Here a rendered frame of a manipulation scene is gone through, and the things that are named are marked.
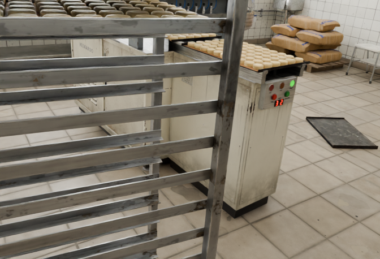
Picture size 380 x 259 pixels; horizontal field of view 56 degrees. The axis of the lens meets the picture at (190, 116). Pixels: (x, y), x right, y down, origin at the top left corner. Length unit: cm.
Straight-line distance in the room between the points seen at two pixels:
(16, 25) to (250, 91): 130
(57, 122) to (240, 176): 139
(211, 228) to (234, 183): 107
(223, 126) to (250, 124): 104
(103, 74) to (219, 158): 33
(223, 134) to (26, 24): 45
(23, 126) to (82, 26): 21
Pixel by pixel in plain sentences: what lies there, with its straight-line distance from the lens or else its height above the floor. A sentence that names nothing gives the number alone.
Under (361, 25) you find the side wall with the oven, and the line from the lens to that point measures 623.
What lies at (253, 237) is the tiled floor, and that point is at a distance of 209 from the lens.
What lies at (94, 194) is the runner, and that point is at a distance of 82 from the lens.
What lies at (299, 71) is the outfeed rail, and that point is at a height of 87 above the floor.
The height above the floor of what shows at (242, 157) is 43.
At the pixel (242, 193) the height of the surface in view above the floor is 19.
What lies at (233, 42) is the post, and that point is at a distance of 75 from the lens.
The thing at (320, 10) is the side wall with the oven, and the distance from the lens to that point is 667.
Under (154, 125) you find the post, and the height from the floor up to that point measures 82.
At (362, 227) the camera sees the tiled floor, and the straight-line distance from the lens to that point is 241.
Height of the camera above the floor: 135
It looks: 23 degrees down
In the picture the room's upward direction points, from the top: 4 degrees clockwise
